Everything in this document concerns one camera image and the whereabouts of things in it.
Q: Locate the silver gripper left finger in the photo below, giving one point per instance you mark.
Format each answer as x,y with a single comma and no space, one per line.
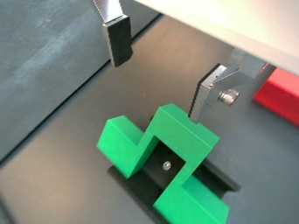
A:
116,25

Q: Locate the red base board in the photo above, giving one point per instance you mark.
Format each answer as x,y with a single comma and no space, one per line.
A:
279,95

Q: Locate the black angled fixture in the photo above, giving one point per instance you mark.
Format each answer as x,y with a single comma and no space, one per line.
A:
145,185

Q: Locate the green zigzag object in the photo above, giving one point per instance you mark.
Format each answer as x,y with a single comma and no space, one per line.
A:
185,202

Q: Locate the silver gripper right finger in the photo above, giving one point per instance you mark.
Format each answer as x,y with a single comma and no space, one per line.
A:
216,86

